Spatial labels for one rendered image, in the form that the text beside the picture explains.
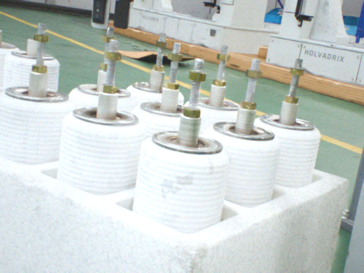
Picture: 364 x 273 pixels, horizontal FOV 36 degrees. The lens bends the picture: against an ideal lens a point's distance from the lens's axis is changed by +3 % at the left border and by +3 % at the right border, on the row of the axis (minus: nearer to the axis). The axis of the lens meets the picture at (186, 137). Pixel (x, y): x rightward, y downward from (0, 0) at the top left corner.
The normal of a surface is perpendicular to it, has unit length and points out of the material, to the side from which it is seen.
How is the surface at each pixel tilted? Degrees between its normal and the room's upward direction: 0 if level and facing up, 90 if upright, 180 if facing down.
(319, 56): 90
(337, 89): 90
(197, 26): 90
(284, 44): 90
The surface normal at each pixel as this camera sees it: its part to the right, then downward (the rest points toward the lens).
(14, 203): -0.58, 0.11
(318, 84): -0.84, 0.00
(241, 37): 0.52, 0.27
